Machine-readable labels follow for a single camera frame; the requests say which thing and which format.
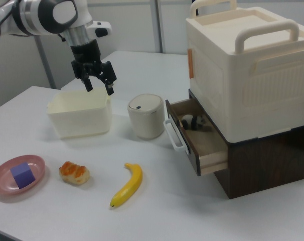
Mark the small cream lidded trash can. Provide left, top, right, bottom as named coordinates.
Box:
left=127, top=93, right=166, bottom=140

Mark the pink plastic plate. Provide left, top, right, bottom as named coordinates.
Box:
left=0, top=154, right=46, bottom=196

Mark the toy bread with orange glaze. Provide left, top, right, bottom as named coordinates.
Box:
left=58, top=161, right=90, bottom=186

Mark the purple foam cube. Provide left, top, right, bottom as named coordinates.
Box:
left=10, top=162, right=37, bottom=189

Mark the dark brown wooden cabinet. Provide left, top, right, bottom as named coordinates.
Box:
left=188, top=88, right=304, bottom=200

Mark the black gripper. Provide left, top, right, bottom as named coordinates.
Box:
left=71, top=41, right=117, bottom=96

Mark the cream plastic open bin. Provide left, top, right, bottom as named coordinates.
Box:
left=46, top=87, right=113, bottom=140

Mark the wooden drawer with dark front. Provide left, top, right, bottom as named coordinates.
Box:
left=165, top=98, right=229, bottom=177

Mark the cream storage box with handles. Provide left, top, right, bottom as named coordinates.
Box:
left=185, top=0, right=304, bottom=144

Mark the white drawer handle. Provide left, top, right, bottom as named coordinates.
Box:
left=163, top=117, right=191, bottom=153

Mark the yellow toy banana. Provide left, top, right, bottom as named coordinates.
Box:
left=109, top=162, right=143, bottom=208

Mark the black white panda toy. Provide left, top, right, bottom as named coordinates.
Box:
left=179, top=114, right=214, bottom=132

